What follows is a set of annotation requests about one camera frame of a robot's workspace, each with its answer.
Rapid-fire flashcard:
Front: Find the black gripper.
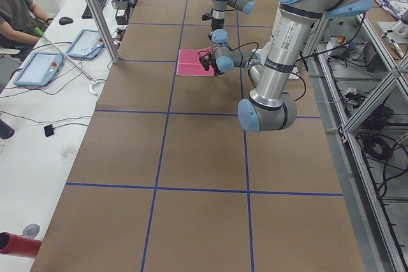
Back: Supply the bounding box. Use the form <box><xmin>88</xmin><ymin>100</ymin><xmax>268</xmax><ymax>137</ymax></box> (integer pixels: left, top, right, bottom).
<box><xmin>208</xmin><ymin>55</ymin><xmax>223</xmax><ymax>76</ymax></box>
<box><xmin>208</xmin><ymin>17</ymin><xmax>224</xmax><ymax>40</ymax></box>

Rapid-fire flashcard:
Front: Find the pink towel with grey edge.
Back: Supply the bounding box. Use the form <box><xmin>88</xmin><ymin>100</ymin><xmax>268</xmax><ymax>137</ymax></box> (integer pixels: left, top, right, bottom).
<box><xmin>177</xmin><ymin>47</ymin><xmax>214</xmax><ymax>76</ymax></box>

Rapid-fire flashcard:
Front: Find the black power adapter box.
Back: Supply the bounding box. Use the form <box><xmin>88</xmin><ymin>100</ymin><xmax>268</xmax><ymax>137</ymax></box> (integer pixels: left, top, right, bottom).
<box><xmin>115</xmin><ymin>1</ymin><xmax>130</xmax><ymax>25</ymax></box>

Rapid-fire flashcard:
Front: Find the black keyboard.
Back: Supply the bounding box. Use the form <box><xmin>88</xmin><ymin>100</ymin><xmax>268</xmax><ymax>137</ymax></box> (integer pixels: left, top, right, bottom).
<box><xmin>81</xmin><ymin>0</ymin><xmax>111</xmax><ymax>20</ymax></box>

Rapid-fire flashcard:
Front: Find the far blue teach pendant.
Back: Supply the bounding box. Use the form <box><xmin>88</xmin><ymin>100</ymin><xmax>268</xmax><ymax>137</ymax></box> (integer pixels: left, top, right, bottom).
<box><xmin>66</xmin><ymin>29</ymin><xmax>104</xmax><ymax>60</ymax></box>

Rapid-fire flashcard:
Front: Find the blue teach pendant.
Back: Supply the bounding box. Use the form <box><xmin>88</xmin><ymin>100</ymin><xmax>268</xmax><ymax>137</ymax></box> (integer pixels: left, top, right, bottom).
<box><xmin>66</xmin><ymin>29</ymin><xmax>104</xmax><ymax>60</ymax></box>
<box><xmin>13</xmin><ymin>52</ymin><xmax>64</xmax><ymax>87</ymax></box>

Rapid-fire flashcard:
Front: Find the black computer mouse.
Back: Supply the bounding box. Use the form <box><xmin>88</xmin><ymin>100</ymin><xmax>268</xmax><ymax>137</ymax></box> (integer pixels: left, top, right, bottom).
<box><xmin>59</xmin><ymin>17</ymin><xmax>73</xmax><ymax>25</ymax></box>

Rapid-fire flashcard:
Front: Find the near blue teach pendant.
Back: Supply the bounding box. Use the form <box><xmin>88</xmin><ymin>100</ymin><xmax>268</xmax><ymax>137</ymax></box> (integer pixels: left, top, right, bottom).
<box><xmin>13</xmin><ymin>52</ymin><xmax>64</xmax><ymax>87</ymax></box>

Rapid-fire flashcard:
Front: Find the small black square device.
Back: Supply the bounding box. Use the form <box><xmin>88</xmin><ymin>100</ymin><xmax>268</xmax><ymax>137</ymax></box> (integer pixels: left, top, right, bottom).
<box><xmin>43</xmin><ymin>124</ymin><xmax>55</xmax><ymax>138</ymax></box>

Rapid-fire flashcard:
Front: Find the seated person in grey shirt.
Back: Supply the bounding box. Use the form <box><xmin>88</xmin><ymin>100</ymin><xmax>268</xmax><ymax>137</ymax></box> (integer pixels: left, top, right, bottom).
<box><xmin>1</xmin><ymin>0</ymin><xmax>54</xmax><ymax>61</ymax></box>

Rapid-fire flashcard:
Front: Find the red cylinder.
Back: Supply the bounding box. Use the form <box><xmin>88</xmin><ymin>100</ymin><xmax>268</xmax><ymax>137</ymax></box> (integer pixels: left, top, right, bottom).
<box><xmin>1</xmin><ymin>232</ymin><xmax>42</xmax><ymax>258</ymax></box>

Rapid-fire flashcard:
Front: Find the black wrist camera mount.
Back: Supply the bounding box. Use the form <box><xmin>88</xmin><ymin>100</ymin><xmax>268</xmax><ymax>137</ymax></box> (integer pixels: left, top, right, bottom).
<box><xmin>198</xmin><ymin>50</ymin><xmax>213</xmax><ymax>71</ymax></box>
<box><xmin>201</xmin><ymin>13</ymin><xmax>212</xmax><ymax>21</ymax></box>

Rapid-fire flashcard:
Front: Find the aluminium frame post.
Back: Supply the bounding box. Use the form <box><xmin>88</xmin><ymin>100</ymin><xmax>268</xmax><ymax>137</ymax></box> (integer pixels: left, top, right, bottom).
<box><xmin>85</xmin><ymin>0</ymin><xmax>119</xmax><ymax>64</ymax></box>

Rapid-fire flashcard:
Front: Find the aluminium frame rail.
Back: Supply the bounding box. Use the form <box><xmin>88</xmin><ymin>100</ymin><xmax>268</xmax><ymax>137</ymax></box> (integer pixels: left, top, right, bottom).
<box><xmin>304</xmin><ymin>8</ymin><xmax>407</xmax><ymax>271</ymax></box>

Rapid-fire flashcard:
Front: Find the stick with green handle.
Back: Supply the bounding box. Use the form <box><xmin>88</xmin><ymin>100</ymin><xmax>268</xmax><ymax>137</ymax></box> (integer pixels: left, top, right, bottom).
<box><xmin>34</xmin><ymin>27</ymin><xmax>96</xmax><ymax>83</ymax></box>

